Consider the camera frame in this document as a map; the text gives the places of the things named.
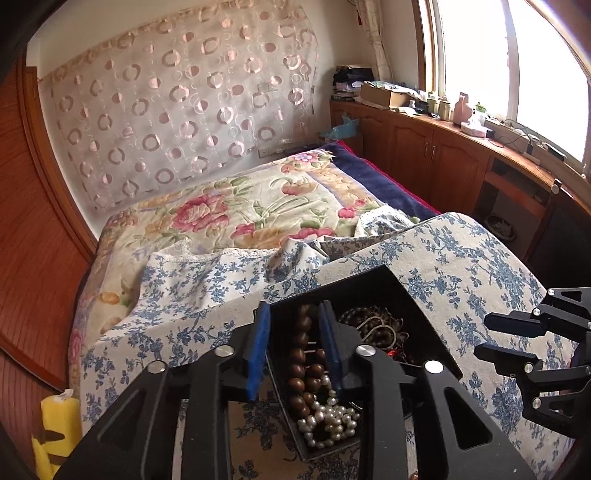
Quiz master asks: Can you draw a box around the pink bottle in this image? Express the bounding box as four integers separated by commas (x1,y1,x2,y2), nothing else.
455,92,477,123

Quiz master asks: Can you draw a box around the blue floral cloth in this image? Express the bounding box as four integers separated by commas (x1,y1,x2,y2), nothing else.
81,205,578,480

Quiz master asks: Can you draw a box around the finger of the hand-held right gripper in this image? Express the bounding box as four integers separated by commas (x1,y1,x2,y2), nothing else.
473,344,583,437
484,286,591,344

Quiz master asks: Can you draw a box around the wooden-framed window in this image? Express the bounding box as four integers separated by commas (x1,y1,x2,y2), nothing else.
413,0,591,167

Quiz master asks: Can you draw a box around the dark bead necklace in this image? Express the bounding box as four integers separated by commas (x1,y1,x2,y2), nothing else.
337,306,408,366

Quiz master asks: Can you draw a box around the circle-patterned sheer curtain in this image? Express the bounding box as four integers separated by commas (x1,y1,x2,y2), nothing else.
39,0,324,210

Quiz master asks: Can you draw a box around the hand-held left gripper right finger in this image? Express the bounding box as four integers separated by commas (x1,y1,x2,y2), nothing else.
318,300,541,480

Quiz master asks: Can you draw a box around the navy blanket with red edge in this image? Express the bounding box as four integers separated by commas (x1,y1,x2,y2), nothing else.
318,141,443,223

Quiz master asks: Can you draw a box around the white patterned drape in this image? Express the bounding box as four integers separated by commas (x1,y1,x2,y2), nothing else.
358,0,394,84

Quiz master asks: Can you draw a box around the brown bead bracelet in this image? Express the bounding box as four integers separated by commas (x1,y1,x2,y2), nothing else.
287,304,326,414

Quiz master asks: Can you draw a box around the white power strip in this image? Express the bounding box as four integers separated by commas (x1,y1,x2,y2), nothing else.
485,120,542,154

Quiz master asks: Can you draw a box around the pink floral blanket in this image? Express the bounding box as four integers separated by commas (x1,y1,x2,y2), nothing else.
69,148,370,370

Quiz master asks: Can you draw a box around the yellow plush toy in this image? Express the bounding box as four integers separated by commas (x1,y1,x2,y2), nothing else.
30,388,84,480

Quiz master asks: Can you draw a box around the wooden cabinet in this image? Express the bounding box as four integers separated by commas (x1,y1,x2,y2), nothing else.
330,97,591,259

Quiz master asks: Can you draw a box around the teal bag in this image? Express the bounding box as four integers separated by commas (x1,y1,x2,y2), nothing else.
321,115,359,138

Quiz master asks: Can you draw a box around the pile of dark clothes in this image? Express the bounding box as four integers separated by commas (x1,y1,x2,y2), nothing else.
332,67,376,99

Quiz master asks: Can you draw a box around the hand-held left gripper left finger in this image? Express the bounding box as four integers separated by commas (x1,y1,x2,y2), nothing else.
53,301,273,480

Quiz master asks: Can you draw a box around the small bowl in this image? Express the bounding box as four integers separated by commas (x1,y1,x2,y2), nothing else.
489,215,519,239

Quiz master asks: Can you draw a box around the black box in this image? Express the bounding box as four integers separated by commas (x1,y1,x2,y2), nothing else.
254,263,465,462

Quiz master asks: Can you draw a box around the white pearl necklace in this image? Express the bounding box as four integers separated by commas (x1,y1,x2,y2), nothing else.
295,375,362,449

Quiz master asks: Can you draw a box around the cardboard box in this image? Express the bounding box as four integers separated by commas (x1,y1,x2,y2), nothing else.
360,83,413,110

